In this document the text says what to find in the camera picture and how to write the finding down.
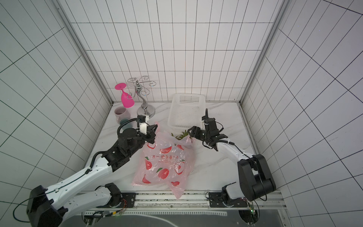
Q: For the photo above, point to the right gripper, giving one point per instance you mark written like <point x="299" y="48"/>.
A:
<point x="199" y="133"/>

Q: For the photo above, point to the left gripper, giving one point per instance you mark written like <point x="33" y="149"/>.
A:
<point x="151" y="132"/>

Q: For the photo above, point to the yellow pineapple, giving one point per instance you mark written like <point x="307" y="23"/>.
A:
<point x="181" y="136"/>

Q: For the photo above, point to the pink plastic bag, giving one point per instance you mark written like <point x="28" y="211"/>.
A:
<point x="168" y="161"/>

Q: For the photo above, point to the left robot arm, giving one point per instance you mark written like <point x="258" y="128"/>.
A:
<point x="49" y="207"/>

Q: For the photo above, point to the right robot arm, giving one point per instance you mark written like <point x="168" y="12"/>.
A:
<point x="255" y="179"/>

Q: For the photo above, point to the teal small cup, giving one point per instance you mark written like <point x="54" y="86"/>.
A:
<point x="125" y="123"/>

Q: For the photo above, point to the white plastic basket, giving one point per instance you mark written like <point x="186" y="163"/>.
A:
<point x="186" y="111"/>

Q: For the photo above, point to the pink ceramic mug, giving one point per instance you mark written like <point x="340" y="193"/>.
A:
<point x="121" y="114"/>

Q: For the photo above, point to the magenta wine glass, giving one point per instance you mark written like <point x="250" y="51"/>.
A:
<point x="126" y="98"/>

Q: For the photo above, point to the silver glass holder stand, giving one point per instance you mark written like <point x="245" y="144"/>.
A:
<point x="141" y="90"/>

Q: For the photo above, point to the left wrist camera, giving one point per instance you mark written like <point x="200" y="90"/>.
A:
<point x="142" y="123"/>

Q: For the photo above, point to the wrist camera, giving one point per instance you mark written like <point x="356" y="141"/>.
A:
<point x="206" y="121"/>
<point x="142" y="123"/>

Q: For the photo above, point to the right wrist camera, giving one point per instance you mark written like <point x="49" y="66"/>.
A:
<point x="206" y="121"/>

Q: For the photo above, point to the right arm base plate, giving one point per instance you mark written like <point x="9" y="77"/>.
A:
<point x="222" y="200"/>

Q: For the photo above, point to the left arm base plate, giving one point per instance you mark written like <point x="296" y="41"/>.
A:
<point x="126" y="200"/>

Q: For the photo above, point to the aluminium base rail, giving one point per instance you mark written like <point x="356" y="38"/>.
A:
<point x="190" y="200"/>

